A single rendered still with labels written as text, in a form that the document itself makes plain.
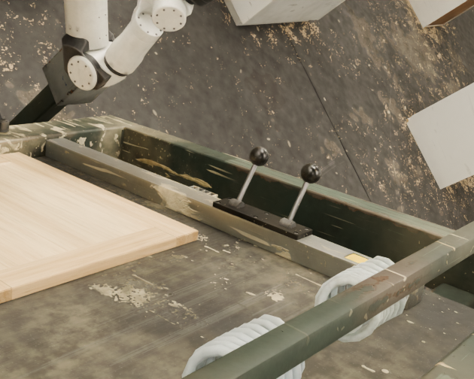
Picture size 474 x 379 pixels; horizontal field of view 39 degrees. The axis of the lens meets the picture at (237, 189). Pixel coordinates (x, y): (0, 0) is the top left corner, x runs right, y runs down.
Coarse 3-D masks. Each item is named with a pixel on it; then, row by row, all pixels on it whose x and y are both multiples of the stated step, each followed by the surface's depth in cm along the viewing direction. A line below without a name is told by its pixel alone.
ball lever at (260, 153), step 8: (256, 152) 127; (264, 152) 127; (256, 160) 127; (264, 160) 127; (256, 168) 128; (248, 176) 128; (248, 184) 128; (240, 192) 128; (232, 200) 127; (240, 200) 127
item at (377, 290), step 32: (416, 256) 56; (448, 256) 59; (320, 288) 64; (352, 288) 49; (384, 288) 50; (416, 288) 55; (256, 320) 52; (288, 320) 43; (320, 320) 44; (352, 320) 46; (384, 320) 65; (224, 352) 46; (256, 352) 39; (288, 352) 40
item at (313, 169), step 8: (304, 168) 121; (312, 168) 120; (320, 168) 121; (304, 176) 120; (312, 176) 120; (320, 176) 121; (304, 184) 121; (304, 192) 121; (296, 200) 121; (296, 208) 120; (288, 216) 121; (280, 224) 120; (288, 224) 119
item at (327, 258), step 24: (48, 144) 159; (72, 144) 158; (96, 168) 149; (120, 168) 144; (144, 192) 140; (168, 192) 135; (192, 192) 135; (192, 216) 132; (216, 216) 128; (264, 240) 121; (288, 240) 118; (312, 240) 118; (312, 264) 115; (336, 264) 112
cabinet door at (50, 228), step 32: (0, 160) 146; (32, 160) 149; (0, 192) 129; (32, 192) 131; (64, 192) 133; (96, 192) 134; (0, 224) 114; (32, 224) 116; (64, 224) 117; (96, 224) 119; (128, 224) 121; (160, 224) 122; (0, 256) 102; (32, 256) 104; (64, 256) 104; (96, 256) 106; (128, 256) 109; (0, 288) 92; (32, 288) 96
